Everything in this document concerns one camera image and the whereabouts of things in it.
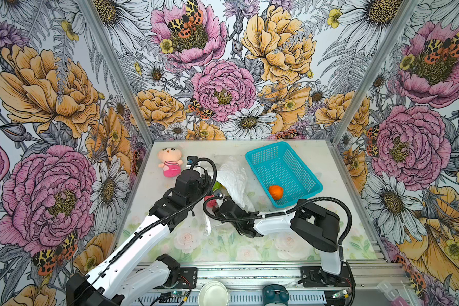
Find white translucent plastic bag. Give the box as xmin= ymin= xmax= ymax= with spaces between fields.
xmin=200 ymin=156 xmax=257 ymax=236

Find orange fruit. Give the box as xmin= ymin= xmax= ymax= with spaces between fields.
xmin=268 ymin=185 xmax=284 ymax=201

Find teal plastic mesh basket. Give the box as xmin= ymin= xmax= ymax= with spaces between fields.
xmin=245 ymin=142 xmax=323 ymax=209

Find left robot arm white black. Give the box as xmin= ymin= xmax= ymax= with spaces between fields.
xmin=66 ymin=170 xmax=217 ymax=305

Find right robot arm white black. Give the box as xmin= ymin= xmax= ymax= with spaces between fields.
xmin=203 ymin=196 xmax=353 ymax=287

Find pink red round fruit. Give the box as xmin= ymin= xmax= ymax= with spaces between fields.
xmin=205 ymin=196 xmax=218 ymax=208

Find green fruit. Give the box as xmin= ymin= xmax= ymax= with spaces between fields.
xmin=212 ymin=181 xmax=223 ymax=191

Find pink plush doll toy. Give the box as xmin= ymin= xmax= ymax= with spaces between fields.
xmin=158 ymin=148 xmax=183 ymax=178

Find white round cup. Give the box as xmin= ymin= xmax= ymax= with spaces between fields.
xmin=198 ymin=280 xmax=230 ymax=306

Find dark teal round container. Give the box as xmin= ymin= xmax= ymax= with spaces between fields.
xmin=262 ymin=284 xmax=290 ymax=306

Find pink object bottom right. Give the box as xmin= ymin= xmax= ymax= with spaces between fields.
xmin=377 ymin=281 xmax=409 ymax=306

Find left black corrugated cable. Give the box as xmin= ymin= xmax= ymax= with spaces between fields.
xmin=66 ymin=156 xmax=218 ymax=299

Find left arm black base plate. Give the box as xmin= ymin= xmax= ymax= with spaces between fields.
xmin=156 ymin=254 xmax=198 ymax=289

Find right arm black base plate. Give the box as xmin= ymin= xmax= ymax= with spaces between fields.
xmin=298 ymin=266 xmax=353 ymax=288

